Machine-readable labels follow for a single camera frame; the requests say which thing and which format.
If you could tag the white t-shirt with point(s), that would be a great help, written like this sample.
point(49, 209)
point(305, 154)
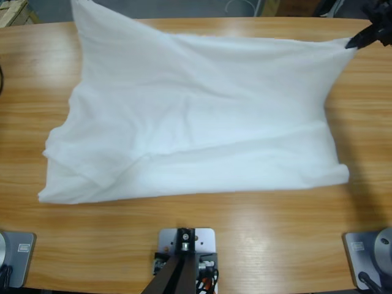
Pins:
point(196, 116)

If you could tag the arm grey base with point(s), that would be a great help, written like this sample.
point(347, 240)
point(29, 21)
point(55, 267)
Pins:
point(358, 260)
point(18, 260)

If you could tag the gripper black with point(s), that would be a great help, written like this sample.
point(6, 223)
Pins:
point(382, 18)

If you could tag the white mounting block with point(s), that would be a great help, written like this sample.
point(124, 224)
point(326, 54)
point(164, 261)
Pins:
point(206, 237)

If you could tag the dark camera post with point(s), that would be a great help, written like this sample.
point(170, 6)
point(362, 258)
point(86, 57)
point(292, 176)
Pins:
point(171, 278)

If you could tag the silver metal clamp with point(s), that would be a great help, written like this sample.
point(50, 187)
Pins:
point(206, 266)
point(157, 265)

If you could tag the brown cardboard box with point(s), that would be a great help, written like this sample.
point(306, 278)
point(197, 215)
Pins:
point(291, 7)

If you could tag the stacked wooden boards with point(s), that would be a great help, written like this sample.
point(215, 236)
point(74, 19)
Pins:
point(12, 12)

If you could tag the grey chair leg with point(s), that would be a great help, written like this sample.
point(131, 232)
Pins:
point(335, 7)

